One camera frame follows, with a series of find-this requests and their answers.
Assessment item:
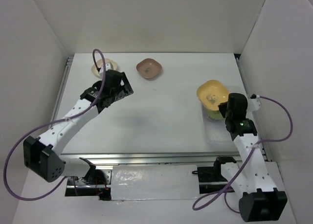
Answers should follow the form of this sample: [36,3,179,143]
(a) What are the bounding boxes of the clear plastic bin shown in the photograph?
[198,85,258,145]

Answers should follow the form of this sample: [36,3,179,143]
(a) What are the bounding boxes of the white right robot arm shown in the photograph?
[213,93,288,222]

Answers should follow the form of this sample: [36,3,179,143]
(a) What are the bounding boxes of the cream plate back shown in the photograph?
[91,58,118,79]

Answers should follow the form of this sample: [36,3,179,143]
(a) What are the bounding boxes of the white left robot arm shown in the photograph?
[23,69,134,184]

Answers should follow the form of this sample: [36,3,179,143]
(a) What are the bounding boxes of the brown plate back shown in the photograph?
[136,58,162,79]

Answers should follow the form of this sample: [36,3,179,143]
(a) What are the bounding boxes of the white cover panel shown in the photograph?
[111,165,200,201]

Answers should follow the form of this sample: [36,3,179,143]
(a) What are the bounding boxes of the yellow plate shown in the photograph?
[197,80,229,111]

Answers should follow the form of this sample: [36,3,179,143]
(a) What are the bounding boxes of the green plate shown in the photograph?
[201,105,223,121]

